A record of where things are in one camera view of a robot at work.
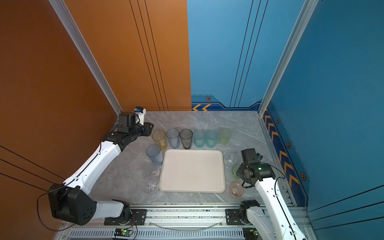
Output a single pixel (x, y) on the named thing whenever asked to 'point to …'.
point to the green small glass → (234, 169)
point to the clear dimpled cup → (151, 170)
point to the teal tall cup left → (199, 137)
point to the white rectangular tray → (192, 170)
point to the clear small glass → (230, 160)
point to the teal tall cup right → (211, 137)
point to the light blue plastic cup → (154, 152)
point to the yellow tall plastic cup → (160, 138)
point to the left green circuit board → (123, 232)
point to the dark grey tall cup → (186, 135)
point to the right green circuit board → (250, 233)
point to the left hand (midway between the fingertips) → (150, 123)
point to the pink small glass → (236, 190)
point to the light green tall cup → (224, 135)
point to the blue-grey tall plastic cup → (173, 134)
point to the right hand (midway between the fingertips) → (241, 174)
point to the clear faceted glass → (150, 185)
